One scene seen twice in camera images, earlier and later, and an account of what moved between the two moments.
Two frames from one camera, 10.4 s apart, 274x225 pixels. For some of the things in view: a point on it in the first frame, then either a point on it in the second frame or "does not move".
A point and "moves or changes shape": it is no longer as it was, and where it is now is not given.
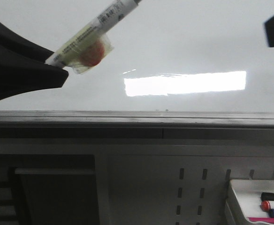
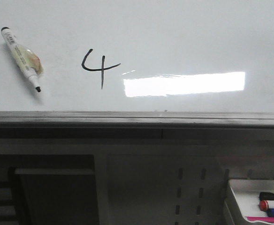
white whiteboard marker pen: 93,44 moves or changes shape
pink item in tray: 271,220 does not move
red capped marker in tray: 265,206 does not move
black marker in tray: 271,197 does not move
